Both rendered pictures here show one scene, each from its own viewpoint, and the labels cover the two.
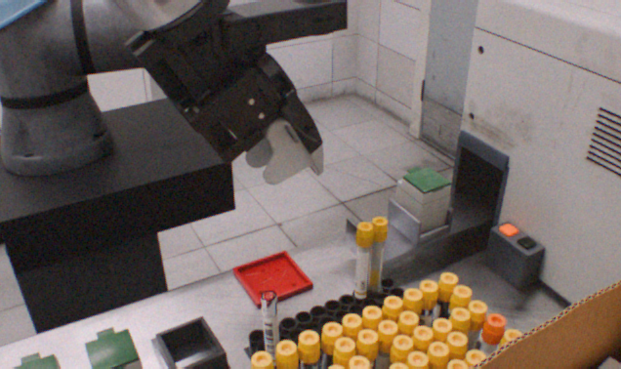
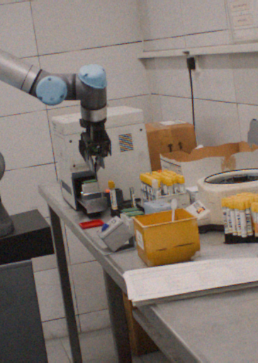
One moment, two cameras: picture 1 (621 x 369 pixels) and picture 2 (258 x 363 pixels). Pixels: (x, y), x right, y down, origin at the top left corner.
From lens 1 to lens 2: 2.35 m
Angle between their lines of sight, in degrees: 70
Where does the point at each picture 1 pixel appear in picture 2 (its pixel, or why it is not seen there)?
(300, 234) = not seen: outside the picture
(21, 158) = (6, 224)
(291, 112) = not seen: hidden behind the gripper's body
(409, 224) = (96, 196)
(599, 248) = (135, 174)
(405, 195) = (89, 188)
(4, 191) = (21, 232)
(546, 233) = (118, 183)
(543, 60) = not seen: hidden behind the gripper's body
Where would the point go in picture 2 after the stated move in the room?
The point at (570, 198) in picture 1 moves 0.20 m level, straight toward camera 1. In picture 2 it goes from (121, 166) to (164, 166)
